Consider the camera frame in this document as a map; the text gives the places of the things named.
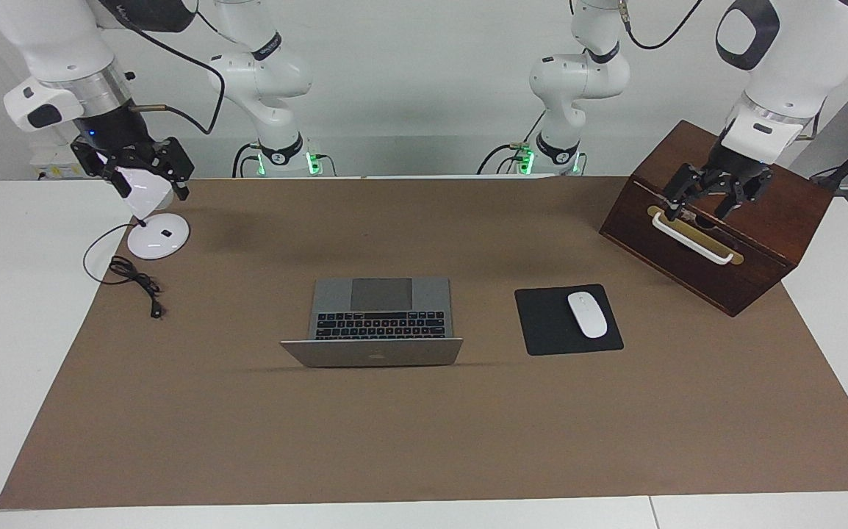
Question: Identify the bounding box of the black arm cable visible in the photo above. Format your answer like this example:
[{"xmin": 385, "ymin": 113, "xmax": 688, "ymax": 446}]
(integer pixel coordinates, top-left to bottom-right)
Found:
[
  {"xmin": 104, "ymin": 0, "xmax": 228, "ymax": 137},
  {"xmin": 619, "ymin": 0, "xmax": 704, "ymax": 51}
]

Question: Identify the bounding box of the white computer mouse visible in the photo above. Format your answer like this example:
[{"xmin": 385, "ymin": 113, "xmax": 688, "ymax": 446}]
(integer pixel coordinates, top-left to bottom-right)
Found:
[{"xmin": 567, "ymin": 292, "xmax": 608, "ymax": 339}]

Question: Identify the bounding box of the brass handle plate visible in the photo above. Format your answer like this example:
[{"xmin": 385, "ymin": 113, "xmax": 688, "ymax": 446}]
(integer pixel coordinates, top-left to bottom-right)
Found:
[{"xmin": 647, "ymin": 205, "xmax": 745, "ymax": 266}]

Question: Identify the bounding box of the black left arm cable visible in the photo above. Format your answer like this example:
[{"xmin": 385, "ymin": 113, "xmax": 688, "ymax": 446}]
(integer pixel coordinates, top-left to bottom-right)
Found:
[{"xmin": 619, "ymin": 0, "xmax": 704, "ymax": 51}]

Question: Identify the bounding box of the white box handle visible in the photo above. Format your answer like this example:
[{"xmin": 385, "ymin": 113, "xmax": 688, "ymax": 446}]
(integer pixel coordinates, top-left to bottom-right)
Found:
[{"xmin": 650, "ymin": 212, "xmax": 735, "ymax": 265}]

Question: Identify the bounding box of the black base cable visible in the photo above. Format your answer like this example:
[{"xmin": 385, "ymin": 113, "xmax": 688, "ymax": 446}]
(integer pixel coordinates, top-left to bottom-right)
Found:
[
  {"xmin": 477, "ymin": 110, "xmax": 546, "ymax": 176},
  {"xmin": 231, "ymin": 143, "xmax": 263, "ymax": 179}
]

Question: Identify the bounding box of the black left base cable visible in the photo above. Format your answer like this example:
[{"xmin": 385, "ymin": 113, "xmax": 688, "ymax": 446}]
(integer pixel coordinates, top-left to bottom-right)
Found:
[{"xmin": 477, "ymin": 110, "xmax": 546, "ymax": 176}]

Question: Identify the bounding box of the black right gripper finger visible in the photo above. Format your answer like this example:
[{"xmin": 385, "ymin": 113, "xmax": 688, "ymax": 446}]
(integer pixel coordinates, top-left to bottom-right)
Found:
[
  {"xmin": 156, "ymin": 137, "xmax": 195, "ymax": 201},
  {"xmin": 71, "ymin": 143, "xmax": 132, "ymax": 198}
]

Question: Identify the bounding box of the dark wooden box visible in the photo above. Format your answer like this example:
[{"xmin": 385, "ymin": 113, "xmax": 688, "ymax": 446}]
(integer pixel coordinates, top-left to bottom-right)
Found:
[{"xmin": 599, "ymin": 120, "xmax": 835, "ymax": 317}]

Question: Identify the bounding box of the grey aluminium laptop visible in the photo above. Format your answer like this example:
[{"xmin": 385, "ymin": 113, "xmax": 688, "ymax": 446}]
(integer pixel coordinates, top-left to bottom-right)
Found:
[{"xmin": 280, "ymin": 277, "xmax": 464, "ymax": 369}]

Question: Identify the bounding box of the brown table mat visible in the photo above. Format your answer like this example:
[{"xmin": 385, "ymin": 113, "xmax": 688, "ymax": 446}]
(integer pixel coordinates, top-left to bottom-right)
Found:
[{"xmin": 0, "ymin": 176, "xmax": 848, "ymax": 510}]

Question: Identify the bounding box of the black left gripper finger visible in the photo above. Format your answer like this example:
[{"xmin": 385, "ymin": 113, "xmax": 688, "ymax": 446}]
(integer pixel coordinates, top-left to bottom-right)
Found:
[
  {"xmin": 714, "ymin": 176, "xmax": 772, "ymax": 221},
  {"xmin": 661, "ymin": 165, "xmax": 711, "ymax": 223}
]

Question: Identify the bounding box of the black right base cable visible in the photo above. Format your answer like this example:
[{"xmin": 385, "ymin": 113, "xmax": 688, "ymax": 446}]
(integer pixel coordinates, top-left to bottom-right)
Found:
[{"xmin": 231, "ymin": 143, "xmax": 263, "ymax": 179}]

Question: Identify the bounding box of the black lamp power cable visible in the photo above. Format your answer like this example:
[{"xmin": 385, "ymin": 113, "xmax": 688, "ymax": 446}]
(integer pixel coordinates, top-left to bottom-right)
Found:
[{"xmin": 83, "ymin": 223, "xmax": 165, "ymax": 320}]

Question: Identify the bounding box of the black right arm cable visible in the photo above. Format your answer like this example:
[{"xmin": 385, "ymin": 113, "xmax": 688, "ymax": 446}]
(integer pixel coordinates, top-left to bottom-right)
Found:
[{"xmin": 104, "ymin": 0, "xmax": 228, "ymax": 137}]

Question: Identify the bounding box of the white desk lamp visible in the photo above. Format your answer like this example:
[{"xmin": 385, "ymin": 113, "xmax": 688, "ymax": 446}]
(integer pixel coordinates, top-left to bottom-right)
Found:
[{"xmin": 112, "ymin": 163, "xmax": 191, "ymax": 260}]

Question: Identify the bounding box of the black mouse pad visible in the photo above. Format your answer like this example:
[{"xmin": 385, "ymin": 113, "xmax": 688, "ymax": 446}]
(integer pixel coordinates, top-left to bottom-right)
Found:
[{"xmin": 514, "ymin": 284, "xmax": 625, "ymax": 357}]

